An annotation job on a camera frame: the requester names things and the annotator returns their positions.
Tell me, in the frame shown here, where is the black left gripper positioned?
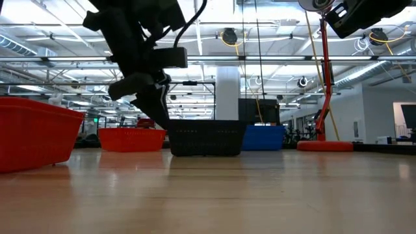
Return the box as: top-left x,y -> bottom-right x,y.
82,7 -> 172,131

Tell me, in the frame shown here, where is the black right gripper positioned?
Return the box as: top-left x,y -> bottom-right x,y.
324,0 -> 388,40

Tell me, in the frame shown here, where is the black plastic slotted basket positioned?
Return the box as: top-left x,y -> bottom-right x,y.
167,119 -> 247,157

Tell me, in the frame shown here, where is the red plastic slotted basket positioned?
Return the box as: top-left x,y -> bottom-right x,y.
0,96 -> 86,174
97,127 -> 168,153

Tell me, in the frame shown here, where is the blue plastic slotted basket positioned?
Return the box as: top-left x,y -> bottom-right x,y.
241,125 -> 287,151

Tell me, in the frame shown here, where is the small red background object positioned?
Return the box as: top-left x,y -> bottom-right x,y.
136,118 -> 157,129

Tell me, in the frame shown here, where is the white round column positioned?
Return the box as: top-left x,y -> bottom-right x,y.
215,66 -> 242,121

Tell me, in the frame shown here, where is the long ceiling light bar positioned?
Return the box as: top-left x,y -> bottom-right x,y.
0,55 -> 416,62

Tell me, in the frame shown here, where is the black cabinet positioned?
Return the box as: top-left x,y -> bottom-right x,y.
238,98 -> 281,126

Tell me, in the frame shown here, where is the dark monitor screen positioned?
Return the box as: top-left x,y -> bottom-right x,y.
400,104 -> 416,131

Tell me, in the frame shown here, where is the red lamp with round base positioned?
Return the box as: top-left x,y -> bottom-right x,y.
296,0 -> 354,153

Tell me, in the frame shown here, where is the long black low bench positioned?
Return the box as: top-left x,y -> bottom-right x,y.
352,142 -> 416,155

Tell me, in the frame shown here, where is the black ceiling cord reel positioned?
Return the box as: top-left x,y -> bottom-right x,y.
222,27 -> 239,46
369,28 -> 389,46

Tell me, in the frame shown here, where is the white coiled hose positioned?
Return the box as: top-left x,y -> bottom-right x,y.
353,37 -> 371,56

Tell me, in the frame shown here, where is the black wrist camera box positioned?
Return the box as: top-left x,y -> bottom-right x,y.
148,47 -> 189,70

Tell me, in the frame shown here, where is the black metal rail frame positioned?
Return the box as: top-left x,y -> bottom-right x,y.
168,81 -> 217,120

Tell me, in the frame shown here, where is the silver ceiling air duct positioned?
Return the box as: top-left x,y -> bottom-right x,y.
0,32 -> 58,58
334,42 -> 416,90

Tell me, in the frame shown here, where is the yellow hanging cable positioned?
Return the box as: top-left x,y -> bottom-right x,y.
304,11 -> 341,142

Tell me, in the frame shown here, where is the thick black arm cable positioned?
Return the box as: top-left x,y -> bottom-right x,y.
173,0 -> 209,48

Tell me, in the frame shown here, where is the thin black hanging cable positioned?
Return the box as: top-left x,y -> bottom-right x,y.
253,0 -> 266,100
240,0 -> 247,99

